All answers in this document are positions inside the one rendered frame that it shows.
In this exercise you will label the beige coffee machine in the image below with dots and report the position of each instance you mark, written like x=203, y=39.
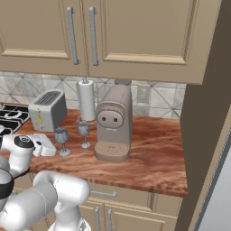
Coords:
x=115, y=120

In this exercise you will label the wide beige upper cupboard door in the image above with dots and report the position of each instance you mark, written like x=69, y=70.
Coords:
x=144, y=30

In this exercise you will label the white paper towel roll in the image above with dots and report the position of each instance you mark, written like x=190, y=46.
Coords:
x=86, y=100

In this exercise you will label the beige drawer front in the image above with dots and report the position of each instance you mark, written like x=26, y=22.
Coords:
x=132, y=197

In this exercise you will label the black gas hob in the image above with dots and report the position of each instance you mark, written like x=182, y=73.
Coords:
x=12, y=115

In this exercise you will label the beige lower cupboard door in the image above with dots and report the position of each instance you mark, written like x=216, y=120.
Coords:
x=138, y=221
x=90, y=218

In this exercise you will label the grey fridge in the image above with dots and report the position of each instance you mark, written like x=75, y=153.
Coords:
x=218, y=195

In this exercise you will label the silver toaster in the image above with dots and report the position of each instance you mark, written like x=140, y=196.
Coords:
x=48, y=112

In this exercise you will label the grey wine glass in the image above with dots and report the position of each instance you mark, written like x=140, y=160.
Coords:
x=84, y=128
x=61, y=136

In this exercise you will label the beige wall socket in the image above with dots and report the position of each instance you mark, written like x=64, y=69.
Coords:
x=143, y=94

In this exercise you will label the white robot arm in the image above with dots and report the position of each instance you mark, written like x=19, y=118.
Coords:
x=57, y=192

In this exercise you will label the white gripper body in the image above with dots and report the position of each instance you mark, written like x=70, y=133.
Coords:
x=44, y=146

